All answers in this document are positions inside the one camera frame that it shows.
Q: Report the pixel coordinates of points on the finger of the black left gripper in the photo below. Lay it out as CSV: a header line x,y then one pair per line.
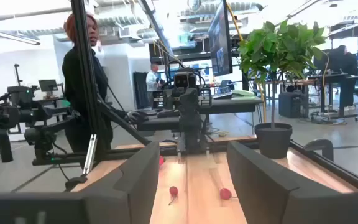
x,y
194,99
184,99

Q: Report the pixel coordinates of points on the linear ceiling light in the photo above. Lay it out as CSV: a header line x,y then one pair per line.
x,y
14,36

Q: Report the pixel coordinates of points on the silver aluminium bracket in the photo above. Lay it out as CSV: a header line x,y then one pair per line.
x,y
90,154

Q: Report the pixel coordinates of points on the small computer monitor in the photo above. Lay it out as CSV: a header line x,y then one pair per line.
x,y
48,85

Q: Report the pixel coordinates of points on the black partition panel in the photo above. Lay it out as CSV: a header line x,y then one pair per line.
x,y
140,90

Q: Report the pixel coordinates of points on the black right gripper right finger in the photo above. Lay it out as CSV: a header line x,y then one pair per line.
x,y
259,186

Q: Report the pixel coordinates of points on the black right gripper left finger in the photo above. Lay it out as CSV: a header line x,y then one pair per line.
x,y
129,186

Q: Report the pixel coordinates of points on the black standing desk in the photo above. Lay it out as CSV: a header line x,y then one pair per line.
x,y
340,77

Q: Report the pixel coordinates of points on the grey desk calculator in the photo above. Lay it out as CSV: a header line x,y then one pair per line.
x,y
223,92

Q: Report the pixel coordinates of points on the small red toy produce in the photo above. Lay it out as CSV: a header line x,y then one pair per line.
x,y
162,160

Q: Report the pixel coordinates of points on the black computer mouse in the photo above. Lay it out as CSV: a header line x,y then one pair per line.
x,y
137,117

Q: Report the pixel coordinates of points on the black table clamp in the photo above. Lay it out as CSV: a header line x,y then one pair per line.
x,y
322,144

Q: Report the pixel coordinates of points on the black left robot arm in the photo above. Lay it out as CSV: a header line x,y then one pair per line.
x,y
188,133

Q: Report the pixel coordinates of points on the small pink toy produce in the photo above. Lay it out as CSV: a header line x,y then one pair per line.
x,y
225,193

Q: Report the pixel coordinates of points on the black computer keyboard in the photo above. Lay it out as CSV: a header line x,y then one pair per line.
x,y
168,112

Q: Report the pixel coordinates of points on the green potted plant black pot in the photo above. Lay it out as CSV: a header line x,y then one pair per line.
x,y
278,46

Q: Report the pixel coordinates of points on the black box cabinet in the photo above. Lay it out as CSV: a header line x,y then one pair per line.
x,y
291,105

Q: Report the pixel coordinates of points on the person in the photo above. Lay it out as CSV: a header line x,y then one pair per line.
x,y
151,82
73,81
345,60

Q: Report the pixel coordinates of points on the large computer monitor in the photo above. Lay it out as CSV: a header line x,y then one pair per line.
x,y
221,40

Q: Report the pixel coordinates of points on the red toy radish with stem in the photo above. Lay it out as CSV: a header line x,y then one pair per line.
x,y
173,191

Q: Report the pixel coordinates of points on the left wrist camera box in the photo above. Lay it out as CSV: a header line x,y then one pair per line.
x,y
185,79

